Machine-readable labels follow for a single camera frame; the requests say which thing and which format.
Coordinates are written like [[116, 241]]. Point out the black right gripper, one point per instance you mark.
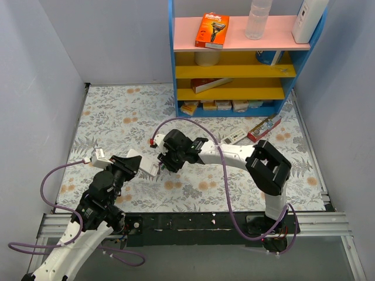
[[170, 161]]

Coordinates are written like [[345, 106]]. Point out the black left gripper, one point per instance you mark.
[[126, 165]]

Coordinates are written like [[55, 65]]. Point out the white remote with display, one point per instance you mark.
[[147, 165]]

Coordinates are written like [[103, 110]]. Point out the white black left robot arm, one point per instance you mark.
[[95, 217]]

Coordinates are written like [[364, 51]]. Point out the white air conditioner remote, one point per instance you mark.
[[234, 137]]

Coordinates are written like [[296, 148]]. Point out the purple battery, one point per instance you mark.
[[160, 167]]

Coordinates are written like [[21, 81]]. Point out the floral table mat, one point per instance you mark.
[[121, 118]]

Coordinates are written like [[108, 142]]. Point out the yellow sponge pack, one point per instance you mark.
[[189, 109]]

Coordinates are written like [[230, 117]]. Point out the orange white sponge pack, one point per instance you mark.
[[209, 106]]

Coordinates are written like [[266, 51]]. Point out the red white carton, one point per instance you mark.
[[203, 84]]

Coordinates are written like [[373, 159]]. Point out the white cup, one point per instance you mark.
[[207, 59]]

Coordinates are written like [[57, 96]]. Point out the blue shelf unit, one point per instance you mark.
[[251, 79]]

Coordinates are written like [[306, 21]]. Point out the red white toothpaste box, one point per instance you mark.
[[264, 127]]

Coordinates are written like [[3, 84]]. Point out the orange razor box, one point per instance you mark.
[[212, 31]]

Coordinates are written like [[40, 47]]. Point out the blue white can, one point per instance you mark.
[[269, 58]]

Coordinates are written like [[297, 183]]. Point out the clear plastic bottle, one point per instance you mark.
[[257, 19]]

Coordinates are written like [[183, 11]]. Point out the white rectangular device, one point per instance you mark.
[[307, 19]]

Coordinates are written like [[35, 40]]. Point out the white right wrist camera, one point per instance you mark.
[[157, 142]]

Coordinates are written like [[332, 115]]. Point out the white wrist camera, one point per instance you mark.
[[97, 159], [157, 142]]

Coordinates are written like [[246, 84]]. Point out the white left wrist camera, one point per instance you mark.
[[97, 159]]

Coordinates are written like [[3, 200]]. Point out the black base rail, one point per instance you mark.
[[155, 229]]

